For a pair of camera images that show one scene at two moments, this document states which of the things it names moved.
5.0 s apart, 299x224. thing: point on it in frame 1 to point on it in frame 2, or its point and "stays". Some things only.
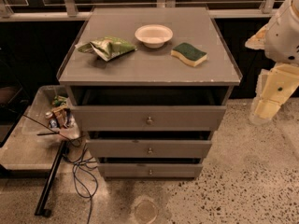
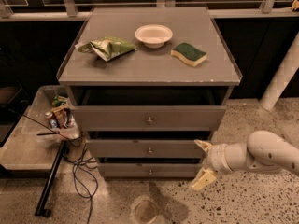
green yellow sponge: x=189 y=54 stays
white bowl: x=153 y=35 stays
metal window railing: x=20 y=3 stays
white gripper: x=282 y=39 to x=216 y=158
